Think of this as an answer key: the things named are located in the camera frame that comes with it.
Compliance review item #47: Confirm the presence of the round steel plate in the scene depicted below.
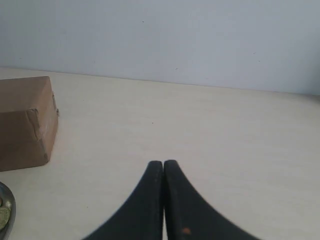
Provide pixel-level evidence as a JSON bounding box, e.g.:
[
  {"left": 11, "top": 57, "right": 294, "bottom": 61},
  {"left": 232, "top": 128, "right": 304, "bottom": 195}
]
[{"left": 0, "top": 182, "right": 16, "bottom": 240}]

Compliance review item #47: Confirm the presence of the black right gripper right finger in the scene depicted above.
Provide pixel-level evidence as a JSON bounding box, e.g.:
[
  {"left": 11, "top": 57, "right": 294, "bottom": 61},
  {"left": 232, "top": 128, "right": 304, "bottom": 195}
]
[{"left": 163, "top": 160, "right": 253, "bottom": 240}]

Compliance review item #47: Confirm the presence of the gold coin at plate edge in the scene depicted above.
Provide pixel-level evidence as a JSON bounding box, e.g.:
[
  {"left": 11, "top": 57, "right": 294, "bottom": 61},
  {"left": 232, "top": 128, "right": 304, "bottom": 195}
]
[{"left": 0, "top": 206, "right": 11, "bottom": 230}]

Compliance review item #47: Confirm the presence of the brown cardboard box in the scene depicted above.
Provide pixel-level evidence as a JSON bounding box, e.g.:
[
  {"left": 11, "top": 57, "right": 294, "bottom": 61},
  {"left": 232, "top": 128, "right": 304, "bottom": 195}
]
[{"left": 0, "top": 76, "right": 59, "bottom": 172}]

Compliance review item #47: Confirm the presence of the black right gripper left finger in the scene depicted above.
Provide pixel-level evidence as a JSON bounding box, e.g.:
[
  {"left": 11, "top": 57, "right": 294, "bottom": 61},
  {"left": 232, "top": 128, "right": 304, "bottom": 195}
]
[{"left": 85, "top": 161, "right": 164, "bottom": 240}]

